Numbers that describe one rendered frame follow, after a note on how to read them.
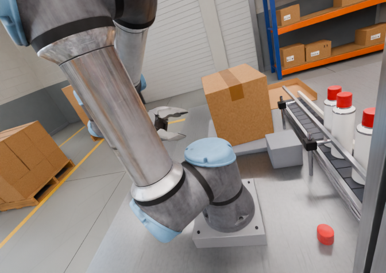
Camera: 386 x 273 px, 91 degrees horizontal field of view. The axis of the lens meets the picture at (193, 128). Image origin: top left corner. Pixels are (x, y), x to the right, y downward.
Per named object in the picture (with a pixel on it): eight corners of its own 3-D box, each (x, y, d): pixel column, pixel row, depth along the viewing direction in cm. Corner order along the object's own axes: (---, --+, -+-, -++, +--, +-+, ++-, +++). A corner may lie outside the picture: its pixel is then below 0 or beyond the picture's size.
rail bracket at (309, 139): (333, 175, 60) (335, 131, 52) (307, 179, 61) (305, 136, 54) (328, 168, 62) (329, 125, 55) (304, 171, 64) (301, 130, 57)
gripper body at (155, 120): (170, 118, 64) (141, 119, 69) (157, 110, 57) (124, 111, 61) (168, 141, 62) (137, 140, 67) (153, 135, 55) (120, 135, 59)
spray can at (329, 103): (346, 147, 61) (350, 87, 52) (327, 150, 62) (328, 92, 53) (337, 138, 66) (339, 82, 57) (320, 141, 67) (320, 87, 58)
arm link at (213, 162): (252, 179, 49) (242, 136, 43) (216, 216, 44) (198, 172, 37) (219, 163, 59) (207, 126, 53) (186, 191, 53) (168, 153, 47)
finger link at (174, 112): (192, 108, 60) (166, 116, 63) (184, 101, 55) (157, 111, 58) (193, 117, 59) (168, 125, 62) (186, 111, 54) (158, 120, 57)
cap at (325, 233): (337, 243, 44) (338, 234, 43) (323, 246, 44) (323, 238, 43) (327, 229, 47) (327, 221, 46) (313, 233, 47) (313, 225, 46)
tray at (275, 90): (317, 99, 101) (317, 92, 100) (266, 111, 108) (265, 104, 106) (297, 83, 127) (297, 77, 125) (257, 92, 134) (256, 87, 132)
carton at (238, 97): (274, 135, 83) (266, 75, 71) (221, 149, 86) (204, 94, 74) (254, 109, 110) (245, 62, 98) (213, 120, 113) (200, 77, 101)
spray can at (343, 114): (355, 158, 56) (362, 95, 47) (336, 161, 58) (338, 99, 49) (346, 147, 61) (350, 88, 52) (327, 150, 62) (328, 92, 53)
